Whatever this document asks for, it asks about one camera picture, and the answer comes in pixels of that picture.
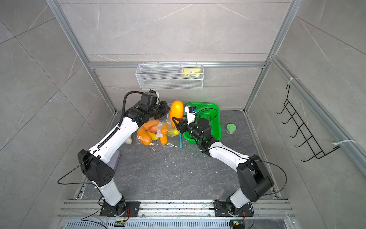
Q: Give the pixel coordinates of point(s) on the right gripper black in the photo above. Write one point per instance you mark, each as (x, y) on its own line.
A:
(184, 126)

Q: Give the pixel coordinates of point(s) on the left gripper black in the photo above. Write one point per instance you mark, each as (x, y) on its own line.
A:
(164, 111)

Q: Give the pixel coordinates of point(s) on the spare clear plastic bag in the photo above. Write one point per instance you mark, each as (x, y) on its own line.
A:
(164, 126)

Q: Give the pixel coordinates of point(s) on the clear zip-top bag blue zipper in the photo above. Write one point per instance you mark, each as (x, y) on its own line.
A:
(151, 127)

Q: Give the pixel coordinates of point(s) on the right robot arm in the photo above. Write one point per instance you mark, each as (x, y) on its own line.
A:
(254, 178)

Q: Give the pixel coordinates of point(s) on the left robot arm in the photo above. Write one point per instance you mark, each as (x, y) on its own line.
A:
(138, 109)

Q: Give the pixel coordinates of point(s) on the green mango small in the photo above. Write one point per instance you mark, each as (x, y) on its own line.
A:
(173, 132)

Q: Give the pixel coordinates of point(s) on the orange-yellow mango back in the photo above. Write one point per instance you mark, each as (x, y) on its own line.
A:
(177, 110)

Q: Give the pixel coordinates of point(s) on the white plush toy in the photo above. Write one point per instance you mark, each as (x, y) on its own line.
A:
(128, 140)

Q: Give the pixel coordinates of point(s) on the purple glasses case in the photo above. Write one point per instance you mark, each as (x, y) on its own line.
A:
(113, 163)

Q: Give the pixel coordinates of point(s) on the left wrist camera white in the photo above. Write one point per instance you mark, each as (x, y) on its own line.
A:
(154, 93)

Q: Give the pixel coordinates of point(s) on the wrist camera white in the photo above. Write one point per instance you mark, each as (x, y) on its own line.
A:
(154, 93)
(191, 112)

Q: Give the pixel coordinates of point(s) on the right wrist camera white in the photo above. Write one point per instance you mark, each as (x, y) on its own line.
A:
(191, 112)

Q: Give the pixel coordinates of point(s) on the white wire wall basket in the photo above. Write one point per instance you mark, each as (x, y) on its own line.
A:
(168, 77)

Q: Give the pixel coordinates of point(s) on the yellow packet in wire basket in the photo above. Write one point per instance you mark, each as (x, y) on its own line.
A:
(191, 72)

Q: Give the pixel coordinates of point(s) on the metal base rail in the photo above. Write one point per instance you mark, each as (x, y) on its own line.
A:
(175, 214)

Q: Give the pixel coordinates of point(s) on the black wall hook rack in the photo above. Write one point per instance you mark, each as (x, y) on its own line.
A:
(303, 130)

